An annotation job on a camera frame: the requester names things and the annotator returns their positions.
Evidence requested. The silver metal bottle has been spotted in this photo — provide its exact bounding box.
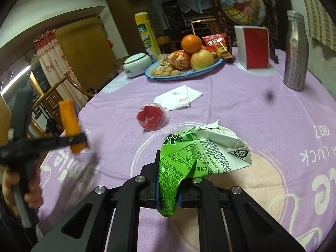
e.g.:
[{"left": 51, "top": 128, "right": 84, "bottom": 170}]
[{"left": 283, "top": 10, "right": 309, "bottom": 92}]

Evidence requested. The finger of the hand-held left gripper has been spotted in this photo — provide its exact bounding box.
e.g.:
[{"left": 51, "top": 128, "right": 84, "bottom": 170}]
[{"left": 33, "top": 133, "right": 88, "bottom": 153}]

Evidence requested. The floral white curtain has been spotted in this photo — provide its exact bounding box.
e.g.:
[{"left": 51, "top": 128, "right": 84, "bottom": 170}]
[{"left": 34, "top": 28, "right": 89, "bottom": 109}]

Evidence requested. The red jelly cup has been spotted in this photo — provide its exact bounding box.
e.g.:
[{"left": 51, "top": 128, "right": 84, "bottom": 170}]
[{"left": 136, "top": 103, "right": 168, "bottom": 131}]

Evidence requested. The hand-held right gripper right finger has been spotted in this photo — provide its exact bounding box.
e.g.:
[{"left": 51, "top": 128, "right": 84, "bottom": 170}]
[{"left": 178, "top": 177, "right": 306, "bottom": 252}]

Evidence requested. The round embroidered table screen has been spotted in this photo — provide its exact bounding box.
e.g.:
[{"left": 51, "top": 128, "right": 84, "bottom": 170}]
[{"left": 208, "top": 0, "right": 280, "bottom": 64}]

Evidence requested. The yellow red apple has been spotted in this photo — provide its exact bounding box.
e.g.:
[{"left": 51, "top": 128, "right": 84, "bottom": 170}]
[{"left": 190, "top": 49, "right": 215, "bottom": 71}]

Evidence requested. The person's left hand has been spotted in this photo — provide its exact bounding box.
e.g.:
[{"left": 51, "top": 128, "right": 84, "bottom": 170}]
[{"left": 2, "top": 166, "right": 44, "bottom": 216}]

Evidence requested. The plastic wrapped orange fruit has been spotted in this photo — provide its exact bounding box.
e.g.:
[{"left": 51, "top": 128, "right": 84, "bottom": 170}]
[{"left": 172, "top": 50, "right": 192, "bottom": 70}]

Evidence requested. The red snack packet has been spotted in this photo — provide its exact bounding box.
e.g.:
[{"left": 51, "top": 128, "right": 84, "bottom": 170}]
[{"left": 202, "top": 33, "right": 234, "bottom": 59}]

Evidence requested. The purple printed tablecloth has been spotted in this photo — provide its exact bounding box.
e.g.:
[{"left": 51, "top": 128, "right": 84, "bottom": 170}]
[{"left": 37, "top": 47, "right": 336, "bottom": 252}]

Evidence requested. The person's left forearm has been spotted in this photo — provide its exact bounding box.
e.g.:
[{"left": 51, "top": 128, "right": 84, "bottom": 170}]
[{"left": 0, "top": 186, "right": 40, "bottom": 252}]

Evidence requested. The wooden armchair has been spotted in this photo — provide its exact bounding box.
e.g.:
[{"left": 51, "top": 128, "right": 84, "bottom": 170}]
[{"left": 27, "top": 74, "right": 94, "bottom": 140}]

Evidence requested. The tall yellow green canister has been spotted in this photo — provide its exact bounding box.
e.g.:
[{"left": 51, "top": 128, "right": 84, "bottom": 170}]
[{"left": 134, "top": 12, "right": 161, "bottom": 61}]

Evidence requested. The pile of wrapped candies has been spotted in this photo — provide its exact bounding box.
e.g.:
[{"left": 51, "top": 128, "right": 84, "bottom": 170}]
[{"left": 157, "top": 53, "right": 174, "bottom": 67}]

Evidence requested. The brown wooden cabinet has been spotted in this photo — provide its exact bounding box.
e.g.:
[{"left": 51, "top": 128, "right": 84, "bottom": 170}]
[{"left": 105, "top": 0, "right": 164, "bottom": 61}]

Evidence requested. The pile of walnuts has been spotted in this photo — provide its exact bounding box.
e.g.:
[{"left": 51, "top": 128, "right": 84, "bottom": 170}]
[{"left": 151, "top": 66, "right": 182, "bottom": 77}]

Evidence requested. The orange snack pack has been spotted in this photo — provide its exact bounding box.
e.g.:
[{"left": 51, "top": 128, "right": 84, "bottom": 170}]
[{"left": 59, "top": 99, "right": 86, "bottom": 154}]

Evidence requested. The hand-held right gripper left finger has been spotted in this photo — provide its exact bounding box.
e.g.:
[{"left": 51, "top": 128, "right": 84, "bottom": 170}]
[{"left": 30, "top": 150, "right": 161, "bottom": 252}]

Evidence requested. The white ceramic lidded jar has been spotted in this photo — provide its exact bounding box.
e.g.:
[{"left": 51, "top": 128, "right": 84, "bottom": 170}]
[{"left": 123, "top": 53, "right": 153, "bottom": 77}]

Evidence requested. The red white box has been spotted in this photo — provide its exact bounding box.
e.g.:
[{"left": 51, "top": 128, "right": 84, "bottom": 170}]
[{"left": 234, "top": 25, "right": 270, "bottom": 70}]

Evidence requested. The green and white snack bag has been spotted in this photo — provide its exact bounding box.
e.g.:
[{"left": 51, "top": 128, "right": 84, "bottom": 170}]
[{"left": 156, "top": 119, "right": 253, "bottom": 219}]

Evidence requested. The blue oval plate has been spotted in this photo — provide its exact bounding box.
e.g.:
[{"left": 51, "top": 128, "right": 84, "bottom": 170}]
[{"left": 144, "top": 57, "right": 225, "bottom": 81}]

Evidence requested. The white napkin pack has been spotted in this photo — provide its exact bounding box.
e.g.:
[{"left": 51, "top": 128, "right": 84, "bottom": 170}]
[{"left": 153, "top": 84, "right": 204, "bottom": 111}]

